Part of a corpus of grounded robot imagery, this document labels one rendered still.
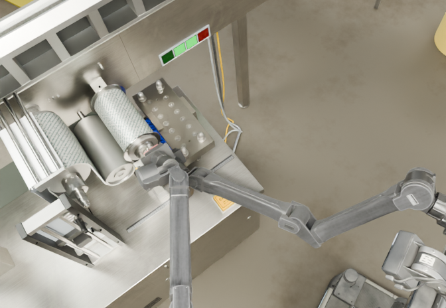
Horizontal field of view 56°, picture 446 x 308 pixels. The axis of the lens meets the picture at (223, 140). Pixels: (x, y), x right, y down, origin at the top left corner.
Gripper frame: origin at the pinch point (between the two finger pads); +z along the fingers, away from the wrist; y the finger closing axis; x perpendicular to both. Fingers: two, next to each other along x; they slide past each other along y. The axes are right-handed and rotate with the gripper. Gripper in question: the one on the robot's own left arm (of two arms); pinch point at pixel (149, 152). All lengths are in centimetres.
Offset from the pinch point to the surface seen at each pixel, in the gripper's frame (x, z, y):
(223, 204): -39.4, 4.4, 15.3
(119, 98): 17.4, 15.4, 3.1
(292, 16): -31, 139, 171
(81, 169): 7.9, 0.9, -21.8
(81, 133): 11.5, 23.4, -14.6
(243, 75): -30, 88, 88
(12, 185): 0, 51, -48
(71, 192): 5.3, -4.1, -28.1
